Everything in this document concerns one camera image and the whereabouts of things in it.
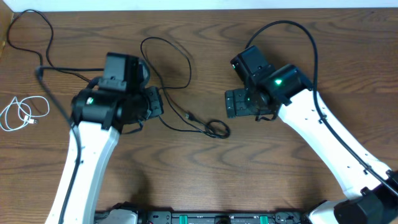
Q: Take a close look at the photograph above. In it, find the brown side panel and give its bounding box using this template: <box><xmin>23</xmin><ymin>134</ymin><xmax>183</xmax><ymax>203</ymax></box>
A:
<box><xmin>0</xmin><ymin>0</ymin><xmax>14</xmax><ymax>55</ymax></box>

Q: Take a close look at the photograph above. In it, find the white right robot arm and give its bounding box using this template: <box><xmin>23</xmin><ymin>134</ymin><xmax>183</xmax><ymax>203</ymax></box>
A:
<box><xmin>225</xmin><ymin>45</ymin><xmax>397</xmax><ymax>223</ymax></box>

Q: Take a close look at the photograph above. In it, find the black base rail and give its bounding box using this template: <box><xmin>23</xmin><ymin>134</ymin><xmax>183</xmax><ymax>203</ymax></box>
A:
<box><xmin>93</xmin><ymin>202</ymin><xmax>309</xmax><ymax>224</ymax></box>

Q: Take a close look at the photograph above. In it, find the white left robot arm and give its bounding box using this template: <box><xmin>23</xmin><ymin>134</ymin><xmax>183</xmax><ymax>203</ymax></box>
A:
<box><xmin>46</xmin><ymin>52</ymin><xmax>164</xmax><ymax>223</ymax></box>

